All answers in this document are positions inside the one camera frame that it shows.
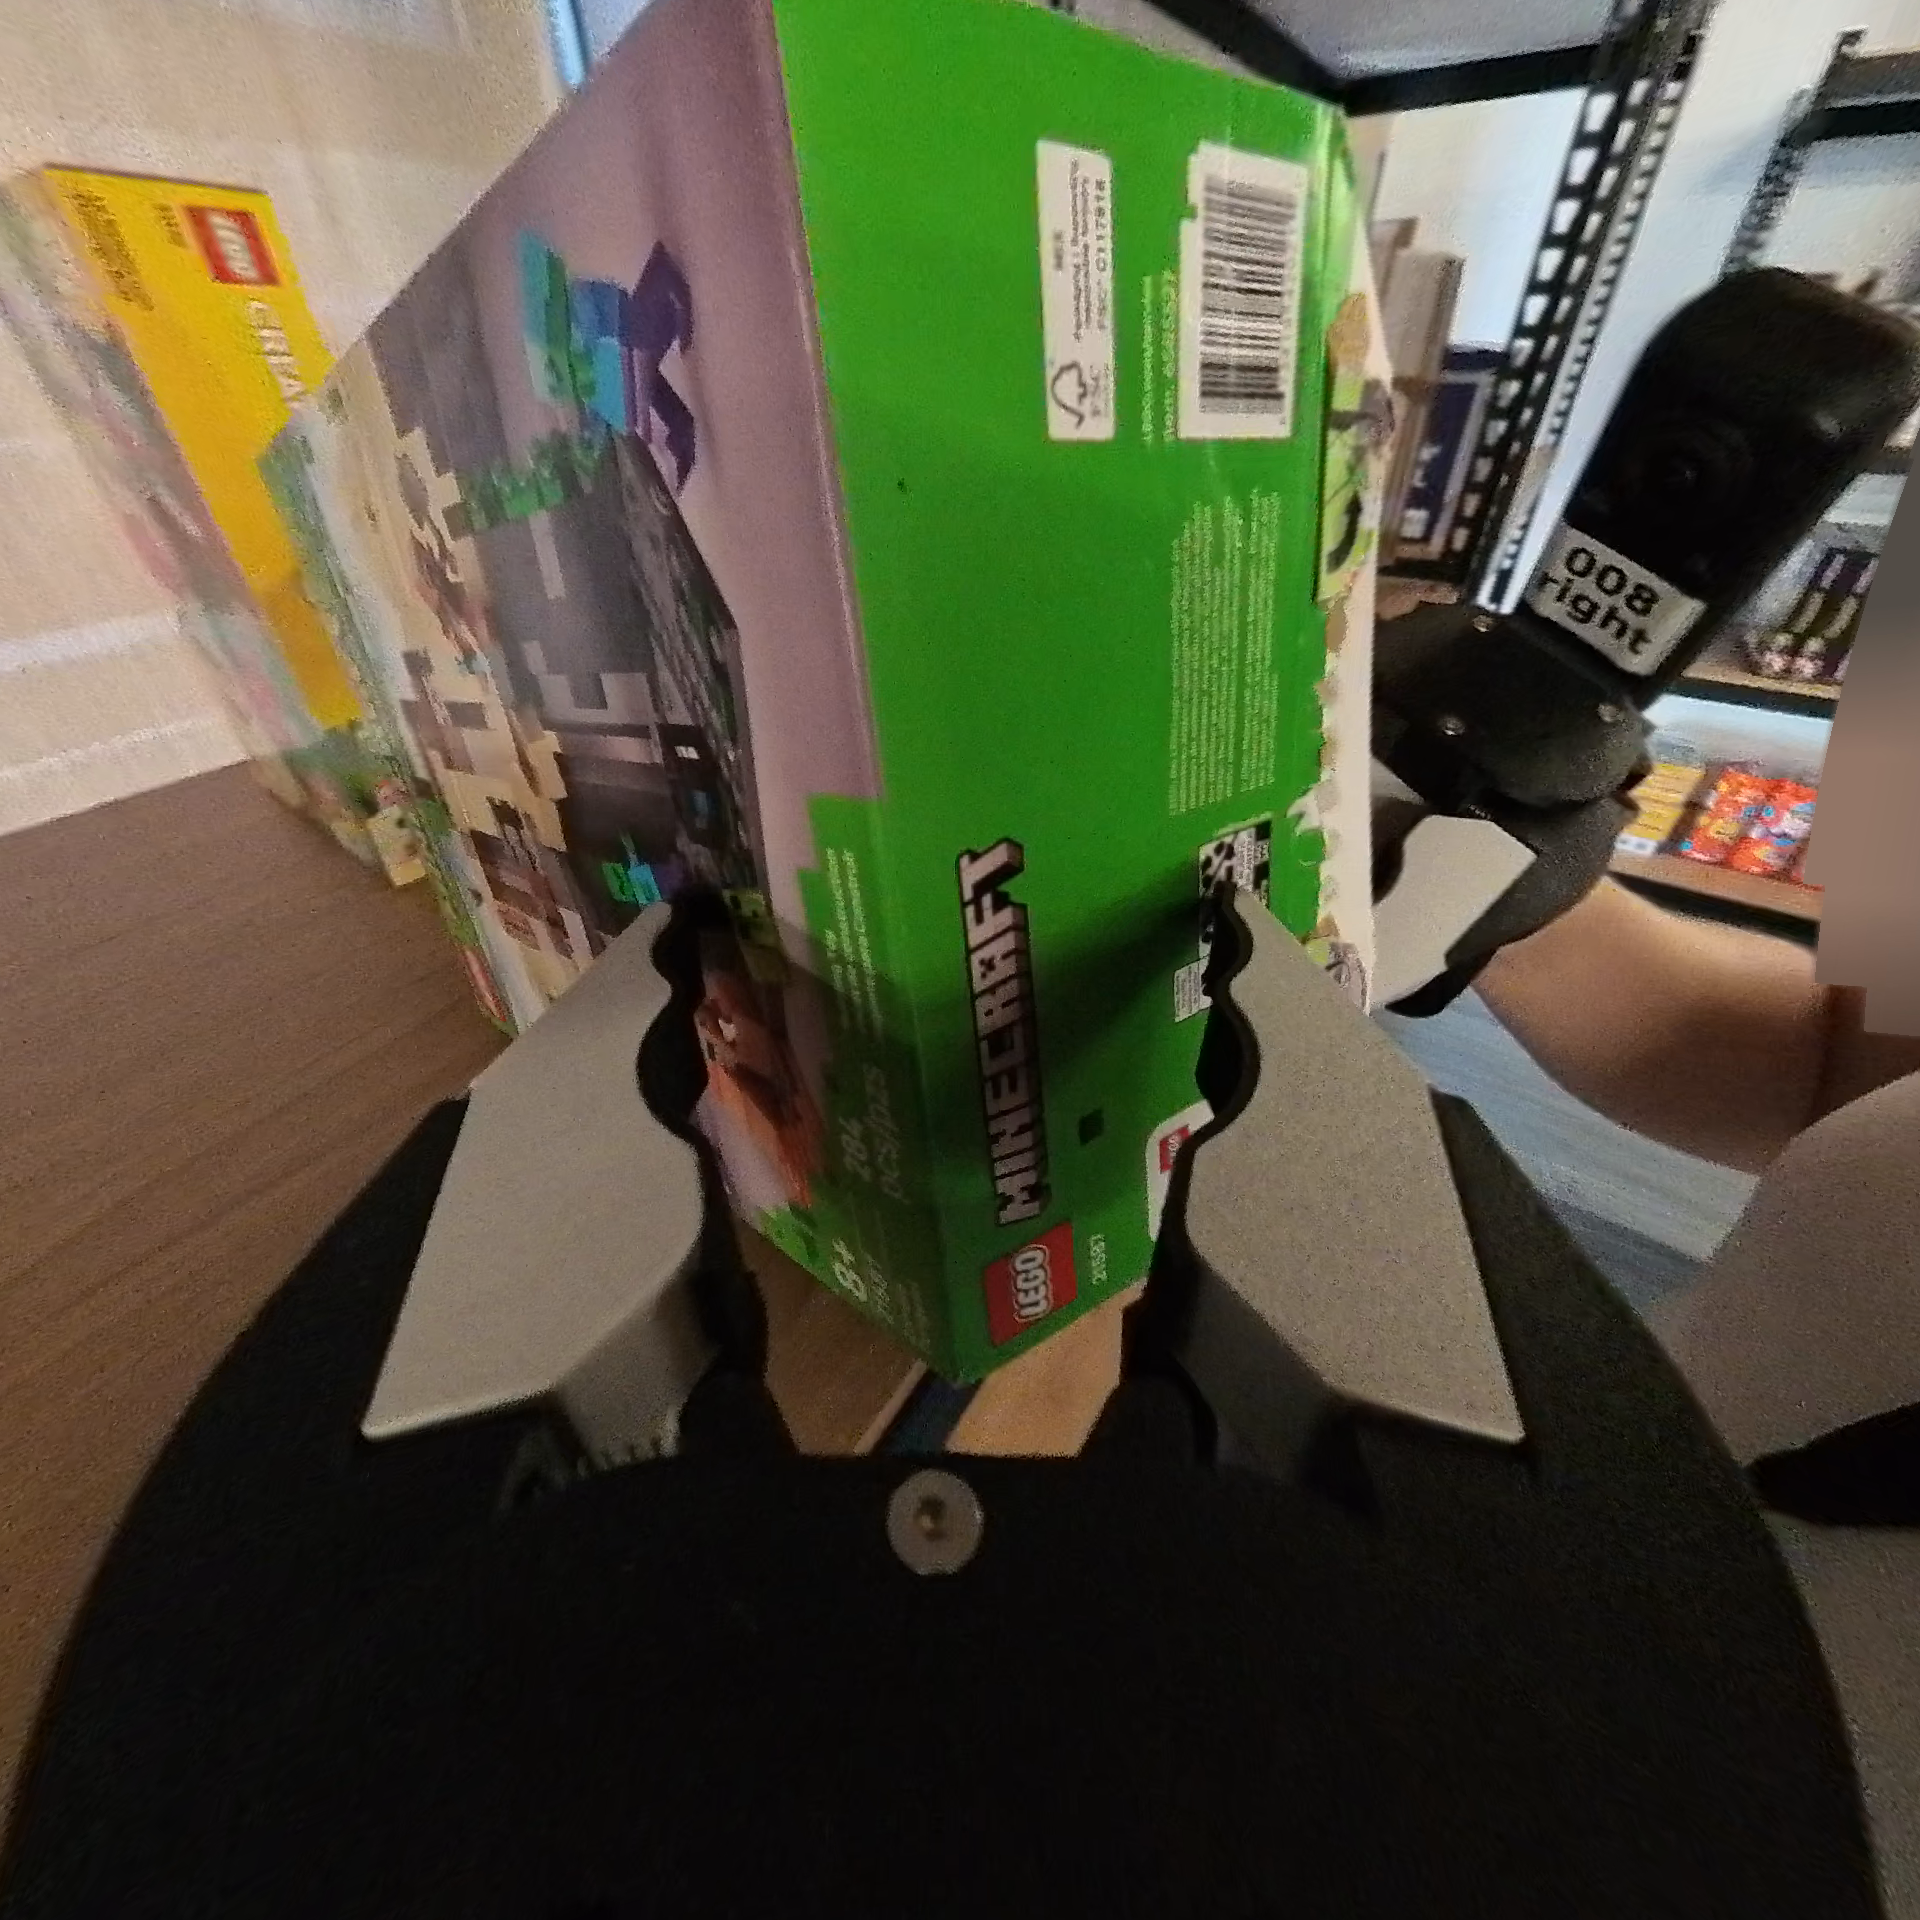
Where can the person's right forearm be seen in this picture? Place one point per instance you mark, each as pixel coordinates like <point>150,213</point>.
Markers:
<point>1650,1037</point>

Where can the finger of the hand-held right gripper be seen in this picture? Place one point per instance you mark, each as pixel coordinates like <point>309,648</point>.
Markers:
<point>1448,893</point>

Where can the wooden desk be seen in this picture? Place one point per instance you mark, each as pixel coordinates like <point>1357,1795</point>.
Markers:
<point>182,1125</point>

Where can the yellow toy box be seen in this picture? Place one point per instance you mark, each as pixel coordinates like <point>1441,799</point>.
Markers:
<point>194,375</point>

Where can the green toy box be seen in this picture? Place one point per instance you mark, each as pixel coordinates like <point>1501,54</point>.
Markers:
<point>390,840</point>
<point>1021,599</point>

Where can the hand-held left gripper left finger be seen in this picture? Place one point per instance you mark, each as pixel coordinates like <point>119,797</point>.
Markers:
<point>555,1231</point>

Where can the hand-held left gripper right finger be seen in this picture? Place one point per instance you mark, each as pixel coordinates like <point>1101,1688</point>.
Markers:
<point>1349,1231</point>

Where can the row of snack packets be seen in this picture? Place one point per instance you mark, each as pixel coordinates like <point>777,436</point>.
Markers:
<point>1739,819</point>

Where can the grey metal shelf rack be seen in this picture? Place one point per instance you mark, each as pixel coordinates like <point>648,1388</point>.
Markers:
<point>1822,150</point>

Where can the person's white shirt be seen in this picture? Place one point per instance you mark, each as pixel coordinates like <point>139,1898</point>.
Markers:
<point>1845,1307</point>

